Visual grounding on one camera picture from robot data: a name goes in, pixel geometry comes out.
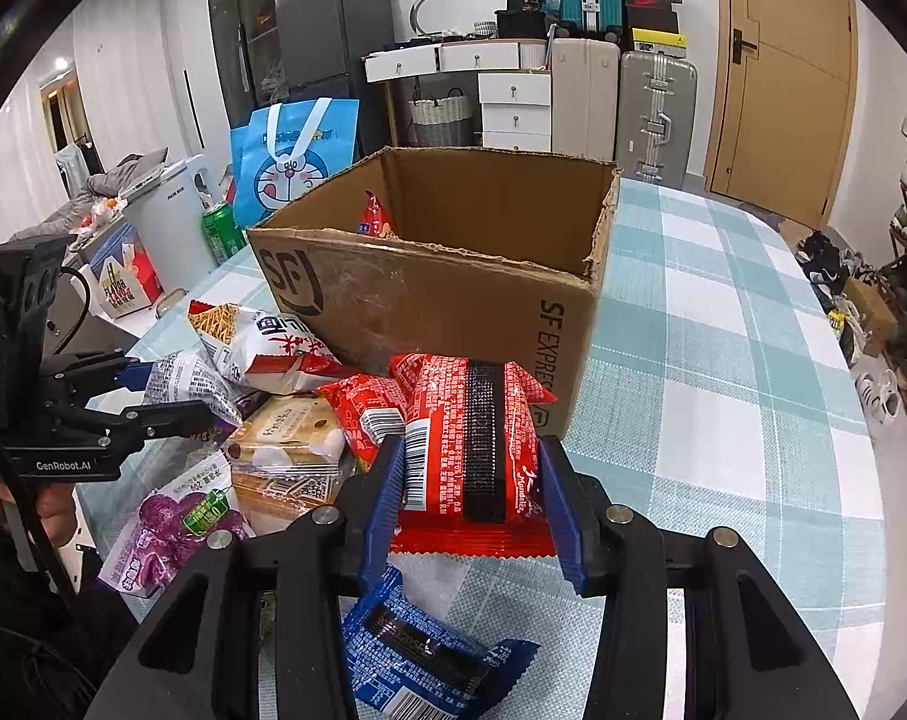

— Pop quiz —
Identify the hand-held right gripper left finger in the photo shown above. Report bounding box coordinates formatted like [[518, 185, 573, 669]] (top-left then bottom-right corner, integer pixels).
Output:
[[86, 431, 410, 720]]

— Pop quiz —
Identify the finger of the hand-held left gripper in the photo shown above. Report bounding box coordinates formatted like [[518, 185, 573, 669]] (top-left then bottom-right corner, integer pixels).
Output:
[[37, 349, 158, 402], [44, 399, 216, 455]]

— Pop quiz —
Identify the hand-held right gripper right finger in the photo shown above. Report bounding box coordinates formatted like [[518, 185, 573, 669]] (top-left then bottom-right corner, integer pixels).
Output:
[[534, 435, 860, 720]]

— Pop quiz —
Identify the silver white snack packet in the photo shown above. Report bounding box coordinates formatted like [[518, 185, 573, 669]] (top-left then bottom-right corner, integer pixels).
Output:
[[140, 349, 245, 440]]

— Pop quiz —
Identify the large red black-striped snack packet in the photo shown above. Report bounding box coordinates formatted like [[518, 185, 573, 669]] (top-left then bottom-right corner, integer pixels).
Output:
[[388, 352, 558, 560]]

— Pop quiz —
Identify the orange wafer packet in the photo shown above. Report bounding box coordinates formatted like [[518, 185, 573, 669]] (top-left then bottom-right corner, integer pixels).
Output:
[[229, 465, 350, 537]]

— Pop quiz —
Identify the small red snack packet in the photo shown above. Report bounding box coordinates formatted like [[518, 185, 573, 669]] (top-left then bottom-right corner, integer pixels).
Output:
[[319, 373, 410, 473]]

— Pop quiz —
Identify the purple white snack packet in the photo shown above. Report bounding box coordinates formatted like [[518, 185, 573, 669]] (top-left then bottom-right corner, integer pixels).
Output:
[[97, 450, 256, 601]]

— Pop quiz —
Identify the white red chip bag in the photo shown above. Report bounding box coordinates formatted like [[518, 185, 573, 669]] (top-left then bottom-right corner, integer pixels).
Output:
[[187, 300, 365, 397]]

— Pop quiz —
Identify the beige biscuit packet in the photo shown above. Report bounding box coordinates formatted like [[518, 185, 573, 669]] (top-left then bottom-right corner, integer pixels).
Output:
[[223, 394, 347, 481]]

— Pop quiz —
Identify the blue snack packet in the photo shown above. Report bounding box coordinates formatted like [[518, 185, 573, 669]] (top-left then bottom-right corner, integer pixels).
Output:
[[341, 566, 540, 720]]

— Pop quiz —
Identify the brown cardboard box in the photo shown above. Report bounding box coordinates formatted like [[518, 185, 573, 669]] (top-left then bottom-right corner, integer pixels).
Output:
[[245, 146, 623, 440]]

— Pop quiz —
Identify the person's left forearm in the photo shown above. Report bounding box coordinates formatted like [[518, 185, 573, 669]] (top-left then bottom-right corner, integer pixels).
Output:
[[0, 517, 143, 720]]

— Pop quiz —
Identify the person's left hand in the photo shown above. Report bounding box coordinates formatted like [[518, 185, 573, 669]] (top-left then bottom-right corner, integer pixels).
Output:
[[0, 476, 77, 541]]

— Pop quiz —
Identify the red white paper bag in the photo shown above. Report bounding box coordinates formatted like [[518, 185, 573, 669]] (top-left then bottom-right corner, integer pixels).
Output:
[[79, 221, 166, 320]]

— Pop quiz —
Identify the white plastic appliance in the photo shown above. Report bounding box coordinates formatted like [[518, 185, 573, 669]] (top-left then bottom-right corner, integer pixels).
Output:
[[119, 156, 218, 293]]

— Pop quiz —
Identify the green drink can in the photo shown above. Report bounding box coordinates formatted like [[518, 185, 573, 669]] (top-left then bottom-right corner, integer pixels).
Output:
[[200, 201, 246, 267]]

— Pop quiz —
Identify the grey cloth pile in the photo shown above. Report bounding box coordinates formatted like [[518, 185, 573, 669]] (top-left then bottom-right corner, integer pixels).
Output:
[[19, 154, 170, 241]]

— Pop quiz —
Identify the checkered tablecloth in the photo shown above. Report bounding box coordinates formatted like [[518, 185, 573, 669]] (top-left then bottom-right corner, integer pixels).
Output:
[[74, 176, 893, 720]]

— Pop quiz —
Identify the blue cartoon tote bag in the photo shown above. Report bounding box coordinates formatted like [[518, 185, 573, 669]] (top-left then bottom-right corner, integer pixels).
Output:
[[230, 97, 361, 230]]

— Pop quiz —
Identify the red blue-label snack packet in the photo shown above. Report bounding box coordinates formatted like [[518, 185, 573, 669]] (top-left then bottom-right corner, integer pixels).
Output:
[[355, 190, 398, 241]]

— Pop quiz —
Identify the dark glass cabinet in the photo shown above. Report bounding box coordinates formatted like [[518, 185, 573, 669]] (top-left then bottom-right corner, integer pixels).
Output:
[[206, 0, 282, 110]]

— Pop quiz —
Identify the small brown shoe carton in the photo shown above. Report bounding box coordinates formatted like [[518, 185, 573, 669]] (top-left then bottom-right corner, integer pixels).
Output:
[[843, 277, 900, 357]]

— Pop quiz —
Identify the pile of loose shoes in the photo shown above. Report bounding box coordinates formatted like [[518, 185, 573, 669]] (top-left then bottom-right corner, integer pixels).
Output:
[[794, 229, 905, 421]]

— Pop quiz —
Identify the woven laundry basket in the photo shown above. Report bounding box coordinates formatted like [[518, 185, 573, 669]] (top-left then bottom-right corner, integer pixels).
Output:
[[407, 88, 476, 147]]

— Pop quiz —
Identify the dark grey fridge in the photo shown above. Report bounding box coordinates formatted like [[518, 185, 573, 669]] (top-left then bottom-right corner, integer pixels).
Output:
[[274, 0, 398, 110]]

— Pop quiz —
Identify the silver suitcase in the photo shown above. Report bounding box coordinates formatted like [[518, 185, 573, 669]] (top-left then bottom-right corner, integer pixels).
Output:
[[617, 51, 699, 188]]

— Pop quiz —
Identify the beige suitcase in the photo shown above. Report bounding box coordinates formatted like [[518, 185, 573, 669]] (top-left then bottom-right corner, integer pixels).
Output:
[[549, 37, 621, 162]]

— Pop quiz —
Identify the white drawer dresser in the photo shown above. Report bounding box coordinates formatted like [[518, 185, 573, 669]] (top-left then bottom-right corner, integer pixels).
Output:
[[364, 41, 552, 152]]

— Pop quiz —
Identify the wooden door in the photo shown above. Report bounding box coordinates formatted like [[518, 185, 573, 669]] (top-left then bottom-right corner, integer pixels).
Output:
[[704, 0, 860, 230]]

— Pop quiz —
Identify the yellow black box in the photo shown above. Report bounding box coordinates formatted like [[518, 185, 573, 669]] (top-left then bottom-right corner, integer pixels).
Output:
[[622, 28, 689, 55]]

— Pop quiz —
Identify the black storage box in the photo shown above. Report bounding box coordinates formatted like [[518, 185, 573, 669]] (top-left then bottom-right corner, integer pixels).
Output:
[[494, 9, 552, 40]]

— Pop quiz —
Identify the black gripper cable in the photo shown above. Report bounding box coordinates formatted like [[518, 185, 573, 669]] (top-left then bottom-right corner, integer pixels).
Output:
[[58, 264, 98, 353]]

